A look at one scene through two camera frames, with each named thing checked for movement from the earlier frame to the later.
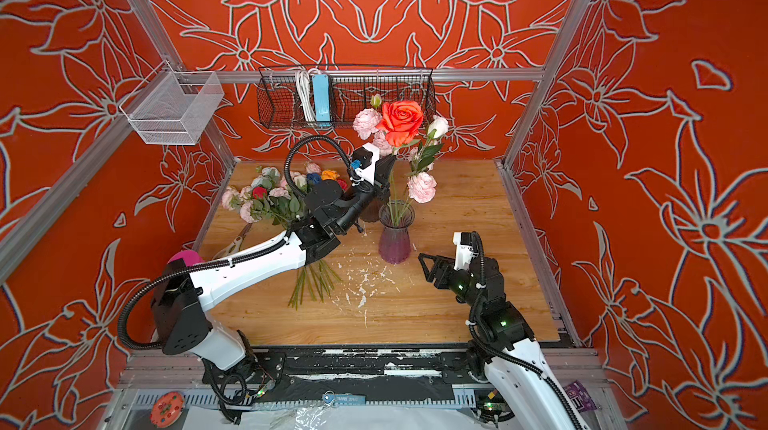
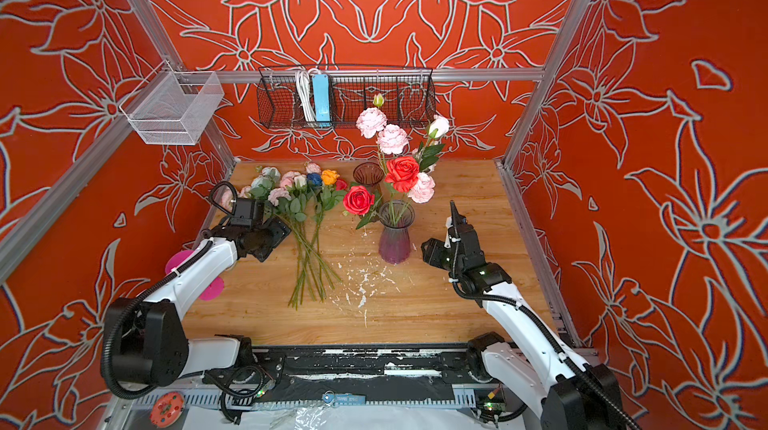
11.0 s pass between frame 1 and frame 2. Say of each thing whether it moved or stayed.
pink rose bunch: stayed
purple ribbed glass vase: stayed
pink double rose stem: stayed
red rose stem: moved
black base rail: stayed
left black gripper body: moved
